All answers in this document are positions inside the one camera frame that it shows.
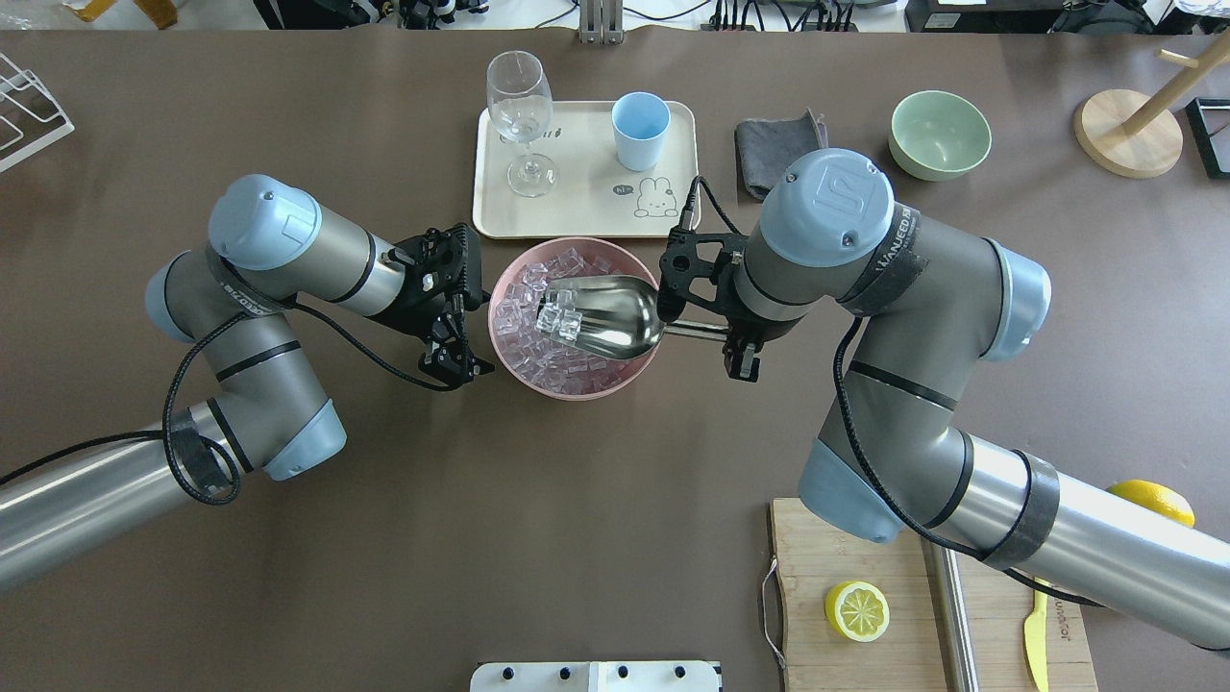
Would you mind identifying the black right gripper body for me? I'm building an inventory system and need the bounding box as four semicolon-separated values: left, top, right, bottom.
657;229;800;352

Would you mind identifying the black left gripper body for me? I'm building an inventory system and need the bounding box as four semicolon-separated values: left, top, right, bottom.
371;222;491;340

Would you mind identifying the pink bowl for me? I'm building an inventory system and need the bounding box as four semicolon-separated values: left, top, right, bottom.
488;236;664;401

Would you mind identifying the metal ice scoop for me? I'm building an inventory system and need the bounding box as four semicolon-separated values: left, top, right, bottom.
535;275;728;359

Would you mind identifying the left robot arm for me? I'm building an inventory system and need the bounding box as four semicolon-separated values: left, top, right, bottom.
1;175;491;591

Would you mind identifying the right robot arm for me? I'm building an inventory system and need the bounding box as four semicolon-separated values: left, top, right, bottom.
657;147;1229;655

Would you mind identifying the clear ice cubes pile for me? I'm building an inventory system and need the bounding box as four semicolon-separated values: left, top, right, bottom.
494;248;645;393

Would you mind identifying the light blue cup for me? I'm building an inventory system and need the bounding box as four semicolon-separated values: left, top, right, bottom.
611;91;672;172

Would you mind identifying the cream serving tray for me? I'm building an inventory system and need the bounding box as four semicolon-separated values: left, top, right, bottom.
474;101;699;240

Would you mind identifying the dark grey folded cloth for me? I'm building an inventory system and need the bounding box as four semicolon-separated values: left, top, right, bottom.
736;109;829;202

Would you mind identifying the clear wine glass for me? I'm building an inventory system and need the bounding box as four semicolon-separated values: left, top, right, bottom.
486;50;557;198

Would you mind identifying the wooden cutting board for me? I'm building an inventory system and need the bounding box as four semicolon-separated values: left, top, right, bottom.
763;497;1098;692

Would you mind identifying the green bowl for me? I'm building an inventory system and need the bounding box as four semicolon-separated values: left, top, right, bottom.
889;90;993;183

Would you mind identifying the half lemon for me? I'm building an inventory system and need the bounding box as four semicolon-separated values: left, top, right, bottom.
824;580;891;643

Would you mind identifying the metal muddler black tip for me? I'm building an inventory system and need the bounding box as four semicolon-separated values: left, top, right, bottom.
925;542;982;691

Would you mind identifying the yellow plastic knife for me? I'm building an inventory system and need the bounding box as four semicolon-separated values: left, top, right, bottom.
1022;580;1050;692

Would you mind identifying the yellow lemon upper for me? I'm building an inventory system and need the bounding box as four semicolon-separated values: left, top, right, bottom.
1106;479;1196;529

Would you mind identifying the wooden mug tree stand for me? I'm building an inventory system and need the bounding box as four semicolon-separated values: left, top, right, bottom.
1073;32;1229;179

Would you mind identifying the aluminium frame post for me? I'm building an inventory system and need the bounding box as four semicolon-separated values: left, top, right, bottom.
577;0;627;45

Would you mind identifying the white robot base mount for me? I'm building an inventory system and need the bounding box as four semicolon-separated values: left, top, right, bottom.
469;658;724;691

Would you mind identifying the white wire cup rack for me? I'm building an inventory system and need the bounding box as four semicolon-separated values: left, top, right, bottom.
1;54;75;172

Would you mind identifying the black picture frame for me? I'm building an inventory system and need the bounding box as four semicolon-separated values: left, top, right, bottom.
1183;97;1229;181

